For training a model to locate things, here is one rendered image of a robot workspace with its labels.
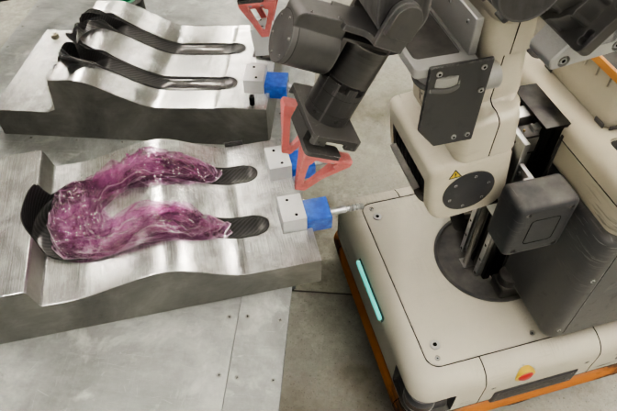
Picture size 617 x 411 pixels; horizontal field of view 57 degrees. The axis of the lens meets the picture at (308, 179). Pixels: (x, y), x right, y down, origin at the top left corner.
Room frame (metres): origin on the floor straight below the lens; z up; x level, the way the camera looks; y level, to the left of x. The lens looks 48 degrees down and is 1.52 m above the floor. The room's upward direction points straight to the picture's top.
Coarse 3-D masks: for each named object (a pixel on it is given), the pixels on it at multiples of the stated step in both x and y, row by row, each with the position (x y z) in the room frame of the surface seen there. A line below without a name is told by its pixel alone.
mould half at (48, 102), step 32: (64, 32) 1.02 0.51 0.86; (96, 32) 0.91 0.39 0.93; (160, 32) 0.97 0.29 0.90; (192, 32) 0.99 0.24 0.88; (224, 32) 0.98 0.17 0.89; (32, 64) 0.91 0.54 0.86; (64, 64) 0.81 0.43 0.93; (160, 64) 0.87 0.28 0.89; (192, 64) 0.88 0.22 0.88; (224, 64) 0.87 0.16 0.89; (0, 96) 0.81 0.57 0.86; (32, 96) 0.81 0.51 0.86; (64, 96) 0.77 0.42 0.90; (96, 96) 0.76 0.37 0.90; (128, 96) 0.77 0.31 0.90; (160, 96) 0.78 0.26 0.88; (192, 96) 0.78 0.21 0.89; (224, 96) 0.78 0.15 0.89; (256, 96) 0.78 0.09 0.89; (32, 128) 0.77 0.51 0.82; (64, 128) 0.77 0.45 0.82; (96, 128) 0.76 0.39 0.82; (128, 128) 0.76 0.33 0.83; (160, 128) 0.76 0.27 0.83; (192, 128) 0.75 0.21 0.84; (224, 128) 0.75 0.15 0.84; (256, 128) 0.74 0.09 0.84
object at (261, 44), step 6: (258, 18) 0.95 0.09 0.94; (264, 18) 0.94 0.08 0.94; (264, 24) 0.92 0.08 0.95; (252, 30) 0.90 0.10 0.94; (252, 36) 0.90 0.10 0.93; (258, 36) 0.90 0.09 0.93; (252, 42) 0.90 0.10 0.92; (258, 42) 0.90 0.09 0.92; (264, 42) 0.89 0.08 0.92; (258, 48) 0.89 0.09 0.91; (264, 48) 0.89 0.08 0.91; (258, 54) 0.89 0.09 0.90; (264, 54) 0.89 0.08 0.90
